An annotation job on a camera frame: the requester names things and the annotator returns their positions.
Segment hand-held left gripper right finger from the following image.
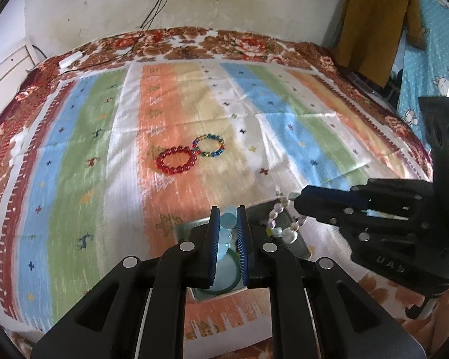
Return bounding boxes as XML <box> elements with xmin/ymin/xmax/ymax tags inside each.
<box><xmin>236</xmin><ymin>205</ymin><xmax>427</xmax><ymax>359</ymax></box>

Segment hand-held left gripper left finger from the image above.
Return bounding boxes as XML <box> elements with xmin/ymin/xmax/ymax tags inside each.
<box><xmin>30</xmin><ymin>206</ymin><xmax>222</xmax><ymax>359</ymax></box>

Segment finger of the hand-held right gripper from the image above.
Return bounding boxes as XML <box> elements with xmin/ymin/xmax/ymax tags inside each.
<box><xmin>301</xmin><ymin>185</ymin><xmax>370</xmax><ymax>211</ymax></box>
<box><xmin>294</xmin><ymin>194</ymin><xmax>365</xmax><ymax>232</ymax></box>

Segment green jade bangle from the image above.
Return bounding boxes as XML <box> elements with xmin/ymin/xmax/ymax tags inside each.
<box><xmin>209</xmin><ymin>250</ymin><xmax>245</xmax><ymax>294</ymax></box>

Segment light blue bead bracelet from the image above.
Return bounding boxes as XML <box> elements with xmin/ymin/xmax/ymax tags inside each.
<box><xmin>219</xmin><ymin>207</ymin><xmax>241</xmax><ymax>259</ymax></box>

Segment embossed metal tin box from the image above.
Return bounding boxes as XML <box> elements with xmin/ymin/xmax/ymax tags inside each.
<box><xmin>174</xmin><ymin>202</ymin><xmax>315</xmax><ymax>304</ymax></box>

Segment white bead bracelet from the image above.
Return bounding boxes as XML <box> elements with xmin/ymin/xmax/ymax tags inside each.
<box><xmin>266</xmin><ymin>192</ymin><xmax>308</xmax><ymax>242</ymax></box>

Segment striped colourful mat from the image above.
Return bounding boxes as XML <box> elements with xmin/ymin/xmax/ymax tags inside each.
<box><xmin>0</xmin><ymin>61</ymin><xmax>435</xmax><ymax>342</ymax></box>

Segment brown hanging garment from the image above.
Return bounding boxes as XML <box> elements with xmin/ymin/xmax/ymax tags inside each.
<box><xmin>336</xmin><ymin>0</ymin><xmax>426</xmax><ymax>87</ymax></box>

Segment blue dotted printed cloth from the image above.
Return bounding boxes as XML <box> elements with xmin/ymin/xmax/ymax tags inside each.
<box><xmin>396</xmin><ymin>0</ymin><xmax>449</xmax><ymax>143</ymax></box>

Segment white bed headboard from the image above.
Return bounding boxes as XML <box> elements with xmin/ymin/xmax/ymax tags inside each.
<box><xmin>0</xmin><ymin>43</ymin><xmax>35</xmax><ymax>101</ymax></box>

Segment red bead bracelet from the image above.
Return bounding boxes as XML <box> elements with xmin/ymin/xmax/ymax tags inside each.
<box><xmin>156</xmin><ymin>146</ymin><xmax>198</xmax><ymax>176</ymax></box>

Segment multicolour bead bracelet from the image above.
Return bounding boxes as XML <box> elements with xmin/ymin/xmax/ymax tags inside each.
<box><xmin>192</xmin><ymin>133</ymin><xmax>225</xmax><ymax>158</ymax></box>

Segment black cable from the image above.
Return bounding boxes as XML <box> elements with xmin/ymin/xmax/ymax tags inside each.
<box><xmin>65</xmin><ymin>0</ymin><xmax>173</xmax><ymax>72</ymax></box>
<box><xmin>62</xmin><ymin>0</ymin><xmax>167</xmax><ymax>79</ymax></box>

